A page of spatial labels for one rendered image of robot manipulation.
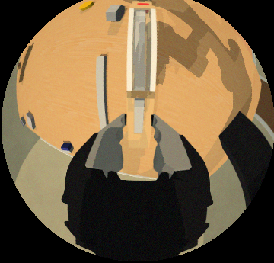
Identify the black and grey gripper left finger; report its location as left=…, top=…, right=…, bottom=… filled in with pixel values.
left=61, top=114, right=126, bottom=204

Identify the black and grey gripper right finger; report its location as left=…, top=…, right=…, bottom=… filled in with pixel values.
left=151, top=114, right=213, bottom=207

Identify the long wooden batten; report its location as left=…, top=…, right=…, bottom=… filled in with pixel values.
left=18, top=45, right=33, bottom=82

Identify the yellow short cylinder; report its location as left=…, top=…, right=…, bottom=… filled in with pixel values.
left=79, top=1, right=94, bottom=11

